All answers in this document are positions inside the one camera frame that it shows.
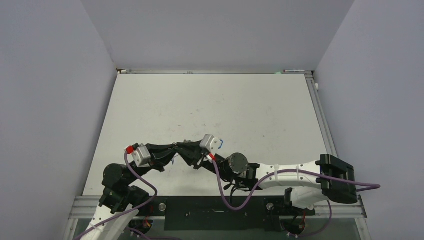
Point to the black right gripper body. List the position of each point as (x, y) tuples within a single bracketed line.
[(206, 163)]

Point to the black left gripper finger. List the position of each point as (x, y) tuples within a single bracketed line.
[(166, 158), (161, 149)]

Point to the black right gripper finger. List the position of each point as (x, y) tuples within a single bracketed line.
[(192, 159), (188, 148)]

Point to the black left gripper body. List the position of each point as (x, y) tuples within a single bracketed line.
[(151, 165)]

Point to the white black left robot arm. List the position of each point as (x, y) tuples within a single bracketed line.
[(125, 191)]

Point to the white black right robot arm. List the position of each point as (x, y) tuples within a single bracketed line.
[(305, 184)]

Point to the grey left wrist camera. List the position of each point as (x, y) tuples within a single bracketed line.
[(140, 154)]

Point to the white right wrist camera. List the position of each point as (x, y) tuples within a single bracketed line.
[(210, 143)]

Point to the aluminium right table rail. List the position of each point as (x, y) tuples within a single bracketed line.
[(326, 132)]

